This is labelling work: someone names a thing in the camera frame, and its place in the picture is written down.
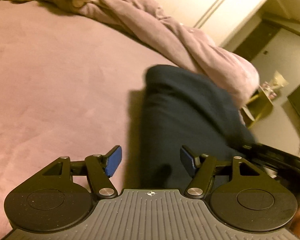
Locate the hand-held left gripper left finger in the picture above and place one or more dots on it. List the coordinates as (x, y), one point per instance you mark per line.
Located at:
(113, 161)

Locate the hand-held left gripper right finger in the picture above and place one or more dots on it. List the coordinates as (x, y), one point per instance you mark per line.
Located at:
(188, 158)

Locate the dark navy garment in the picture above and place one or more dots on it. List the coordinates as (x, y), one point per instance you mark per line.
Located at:
(190, 115)

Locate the yellow open box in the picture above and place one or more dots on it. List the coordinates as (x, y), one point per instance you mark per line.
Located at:
(258, 107)

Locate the white paper bag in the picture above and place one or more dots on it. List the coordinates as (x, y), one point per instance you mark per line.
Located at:
(278, 81)

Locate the dark door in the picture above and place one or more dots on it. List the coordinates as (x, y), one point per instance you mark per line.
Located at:
(256, 41)

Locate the purple duvet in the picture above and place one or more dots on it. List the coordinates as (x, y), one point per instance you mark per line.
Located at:
(180, 37)

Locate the white wardrobe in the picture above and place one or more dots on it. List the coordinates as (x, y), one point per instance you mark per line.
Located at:
(202, 2)

